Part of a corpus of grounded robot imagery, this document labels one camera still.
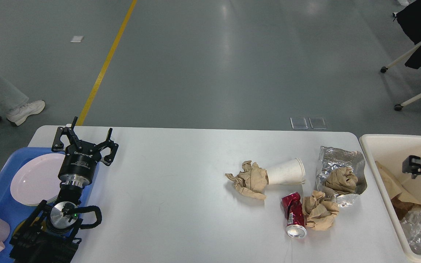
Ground clear floor plate right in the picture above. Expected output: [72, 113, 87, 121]
[309, 118, 327, 130]

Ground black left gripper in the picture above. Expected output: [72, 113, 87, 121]
[51, 117, 119, 188]

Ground beige plastic bin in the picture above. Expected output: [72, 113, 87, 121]
[360, 134, 421, 263]

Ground person legs at left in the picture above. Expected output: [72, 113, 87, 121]
[0, 75, 46, 126]

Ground crushed red soda can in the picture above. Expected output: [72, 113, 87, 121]
[282, 192, 307, 239]

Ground small crumpled foil sheet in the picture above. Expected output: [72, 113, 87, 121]
[316, 146, 367, 207]

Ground large foil sheet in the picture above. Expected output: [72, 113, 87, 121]
[400, 209, 421, 255]

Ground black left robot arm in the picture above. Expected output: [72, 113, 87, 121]
[10, 117, 119, 263]

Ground clear floor plate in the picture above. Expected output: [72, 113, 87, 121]
[309, 118, 327, 130]
[290, 118, 308, 130]

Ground white paper cup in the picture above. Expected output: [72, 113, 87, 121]
[266, 158, 305, 185]

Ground pink plate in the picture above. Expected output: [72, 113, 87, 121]
[10, 153, 65, 206]

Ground clear floor plate left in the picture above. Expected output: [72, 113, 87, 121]
[290, 118, 308, 130]

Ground brown paper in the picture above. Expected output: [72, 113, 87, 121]
[225, 160, 269, 201]
[302, 190, 340, 231]
[324, 167, 358, 194]

